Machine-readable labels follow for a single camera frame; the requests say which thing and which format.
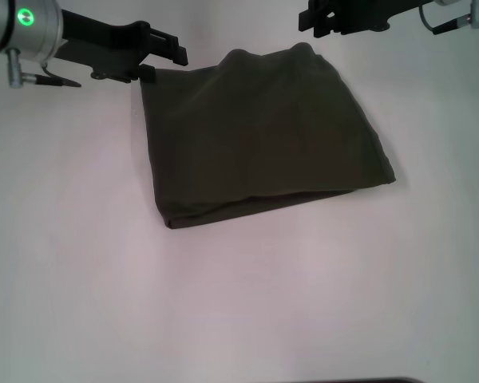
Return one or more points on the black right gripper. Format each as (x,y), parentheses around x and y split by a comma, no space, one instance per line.
(367,14)

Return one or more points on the dark green FREE t-shirt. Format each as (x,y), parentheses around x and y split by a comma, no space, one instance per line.
(255,131)

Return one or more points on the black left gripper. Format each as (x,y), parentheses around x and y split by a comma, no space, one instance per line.
(104,48)

